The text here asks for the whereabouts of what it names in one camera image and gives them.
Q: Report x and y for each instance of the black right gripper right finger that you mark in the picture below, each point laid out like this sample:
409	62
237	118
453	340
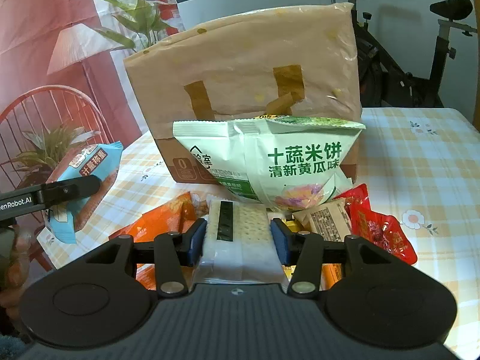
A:
304	252

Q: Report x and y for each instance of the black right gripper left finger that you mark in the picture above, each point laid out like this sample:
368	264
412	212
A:
172	251

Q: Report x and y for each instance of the white cracker packet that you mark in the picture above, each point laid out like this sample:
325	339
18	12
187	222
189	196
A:
238	247

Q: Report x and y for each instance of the red snack packet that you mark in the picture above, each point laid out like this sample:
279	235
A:
382	230

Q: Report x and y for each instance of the blue snack packet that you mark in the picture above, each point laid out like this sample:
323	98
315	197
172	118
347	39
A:
101	160

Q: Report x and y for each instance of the yellow snack packet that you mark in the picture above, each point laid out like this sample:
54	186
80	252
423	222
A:
293	225

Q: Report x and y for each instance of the orange snack packet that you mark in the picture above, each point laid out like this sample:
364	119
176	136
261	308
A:
174	216

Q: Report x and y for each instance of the beige labelled snack packet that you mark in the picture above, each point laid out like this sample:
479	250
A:
330	220

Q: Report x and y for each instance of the green white rice cracker bag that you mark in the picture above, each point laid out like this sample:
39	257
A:
287	163

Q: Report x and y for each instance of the red printed curtain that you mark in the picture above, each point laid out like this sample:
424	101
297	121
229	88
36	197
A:
29	32

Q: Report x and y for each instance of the checkered yellow tablecloth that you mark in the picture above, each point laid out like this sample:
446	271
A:
420	165

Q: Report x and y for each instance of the black exercise bike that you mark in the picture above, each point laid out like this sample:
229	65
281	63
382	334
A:
407	49

